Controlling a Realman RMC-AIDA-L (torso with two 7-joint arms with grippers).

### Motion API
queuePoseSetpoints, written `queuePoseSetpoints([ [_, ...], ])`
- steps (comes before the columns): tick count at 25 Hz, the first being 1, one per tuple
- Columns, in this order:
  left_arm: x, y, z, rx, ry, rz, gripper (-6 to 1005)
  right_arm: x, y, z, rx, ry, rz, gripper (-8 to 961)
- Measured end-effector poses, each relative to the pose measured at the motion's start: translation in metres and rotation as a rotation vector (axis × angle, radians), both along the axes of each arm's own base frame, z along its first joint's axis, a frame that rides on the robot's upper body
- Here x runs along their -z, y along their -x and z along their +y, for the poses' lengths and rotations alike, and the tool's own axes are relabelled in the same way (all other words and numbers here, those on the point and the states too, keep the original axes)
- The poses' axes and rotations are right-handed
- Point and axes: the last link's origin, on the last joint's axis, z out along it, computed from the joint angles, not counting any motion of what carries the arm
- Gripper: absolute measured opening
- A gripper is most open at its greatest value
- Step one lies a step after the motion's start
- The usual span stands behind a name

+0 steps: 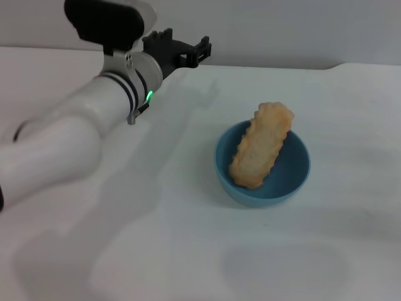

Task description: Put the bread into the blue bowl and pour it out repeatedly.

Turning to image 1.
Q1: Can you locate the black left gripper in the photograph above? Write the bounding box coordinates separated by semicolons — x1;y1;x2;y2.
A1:
142;28;214;81

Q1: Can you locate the orange striped bread loaf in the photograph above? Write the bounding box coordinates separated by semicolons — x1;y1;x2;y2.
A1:
227;102;296;190

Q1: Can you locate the blue bowl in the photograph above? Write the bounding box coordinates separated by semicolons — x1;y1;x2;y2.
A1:
214;120;311;208

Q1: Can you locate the silver left camera bracket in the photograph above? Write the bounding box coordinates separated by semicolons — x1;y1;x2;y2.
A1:
101;48;139;80

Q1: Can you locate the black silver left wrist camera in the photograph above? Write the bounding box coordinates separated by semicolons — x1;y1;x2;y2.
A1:
63;0;158;53

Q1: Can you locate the left arm cable with plug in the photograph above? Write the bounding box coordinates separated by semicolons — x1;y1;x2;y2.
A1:
127;102;150;125

